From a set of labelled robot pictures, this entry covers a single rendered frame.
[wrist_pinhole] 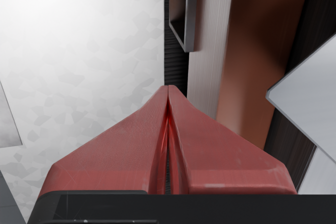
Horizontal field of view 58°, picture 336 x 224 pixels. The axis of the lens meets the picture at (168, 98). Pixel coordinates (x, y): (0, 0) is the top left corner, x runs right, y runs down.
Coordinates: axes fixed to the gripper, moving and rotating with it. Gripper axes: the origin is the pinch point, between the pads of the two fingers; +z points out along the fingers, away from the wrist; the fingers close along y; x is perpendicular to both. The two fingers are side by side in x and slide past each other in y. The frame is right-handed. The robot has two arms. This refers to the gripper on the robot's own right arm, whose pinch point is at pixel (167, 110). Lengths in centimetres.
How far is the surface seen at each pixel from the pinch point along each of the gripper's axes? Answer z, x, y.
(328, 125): 2.0, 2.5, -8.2
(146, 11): 18.5, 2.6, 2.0
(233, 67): 4.8, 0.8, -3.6
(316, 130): 1.8, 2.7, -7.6
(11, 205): 74, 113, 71
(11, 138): 14.9, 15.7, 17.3
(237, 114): 5.0, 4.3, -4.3
